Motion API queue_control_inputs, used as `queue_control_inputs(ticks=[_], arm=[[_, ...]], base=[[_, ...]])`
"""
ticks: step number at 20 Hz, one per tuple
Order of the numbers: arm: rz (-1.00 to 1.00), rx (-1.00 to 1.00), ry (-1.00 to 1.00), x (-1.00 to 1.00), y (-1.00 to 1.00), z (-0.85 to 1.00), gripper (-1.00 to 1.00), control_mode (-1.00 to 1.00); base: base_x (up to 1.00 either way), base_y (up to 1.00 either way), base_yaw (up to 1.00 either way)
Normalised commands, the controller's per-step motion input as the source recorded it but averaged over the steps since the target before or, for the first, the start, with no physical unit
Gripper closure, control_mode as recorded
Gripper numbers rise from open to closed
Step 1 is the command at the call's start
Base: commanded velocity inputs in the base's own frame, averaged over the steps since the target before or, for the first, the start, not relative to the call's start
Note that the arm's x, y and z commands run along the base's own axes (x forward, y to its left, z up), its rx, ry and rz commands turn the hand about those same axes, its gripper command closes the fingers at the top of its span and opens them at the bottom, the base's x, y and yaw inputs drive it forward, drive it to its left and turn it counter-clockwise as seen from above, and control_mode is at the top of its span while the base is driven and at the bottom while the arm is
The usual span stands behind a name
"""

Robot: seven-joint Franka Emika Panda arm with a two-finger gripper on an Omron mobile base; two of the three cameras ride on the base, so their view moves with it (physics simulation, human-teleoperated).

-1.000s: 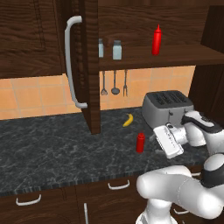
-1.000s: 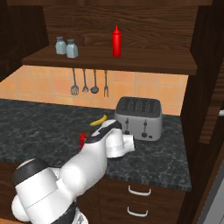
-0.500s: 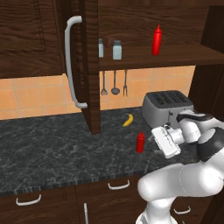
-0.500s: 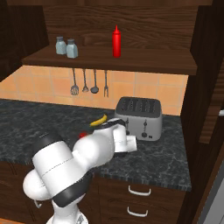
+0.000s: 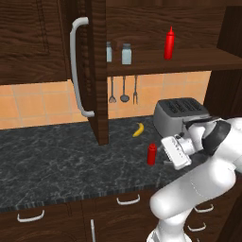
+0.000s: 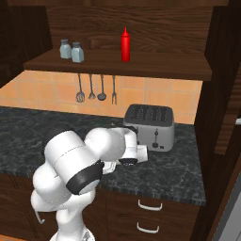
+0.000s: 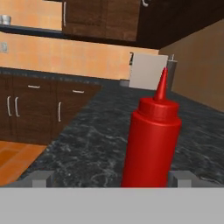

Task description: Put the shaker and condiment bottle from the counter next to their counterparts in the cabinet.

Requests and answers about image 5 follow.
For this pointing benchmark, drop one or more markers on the hanging grey ladle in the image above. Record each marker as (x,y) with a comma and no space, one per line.
(124,94)

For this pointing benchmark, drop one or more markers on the dark wood wall cabinet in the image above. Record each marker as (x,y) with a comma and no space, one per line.
(189,64)

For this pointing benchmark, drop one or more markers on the dark wood closed cabinet door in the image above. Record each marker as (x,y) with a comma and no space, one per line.
(31,41)

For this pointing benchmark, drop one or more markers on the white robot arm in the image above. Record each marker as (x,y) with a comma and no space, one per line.
(204,186)

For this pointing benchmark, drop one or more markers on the tall red condiment bottle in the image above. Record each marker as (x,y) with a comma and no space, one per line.
(169,44)

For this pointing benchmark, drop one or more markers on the clear shaker with grey cap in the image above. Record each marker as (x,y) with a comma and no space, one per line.
(126,55)
(108,53)

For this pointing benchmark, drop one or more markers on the dark wood base cabinet door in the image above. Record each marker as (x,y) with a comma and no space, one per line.
(119,228)

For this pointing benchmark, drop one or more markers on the silver toaster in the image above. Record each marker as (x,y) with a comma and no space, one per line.
(176,116)

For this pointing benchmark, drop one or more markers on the hanging grey fork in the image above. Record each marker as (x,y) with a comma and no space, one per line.
(135,93)

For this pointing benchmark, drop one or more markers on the dark wood drawer front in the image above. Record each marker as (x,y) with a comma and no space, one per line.
(47,217)
(217,201)
(208,231)
(104,201)

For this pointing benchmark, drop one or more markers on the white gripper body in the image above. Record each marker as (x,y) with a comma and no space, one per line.
(176,152)

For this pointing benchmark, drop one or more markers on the yellow banana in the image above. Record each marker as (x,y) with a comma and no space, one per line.
(139,129)

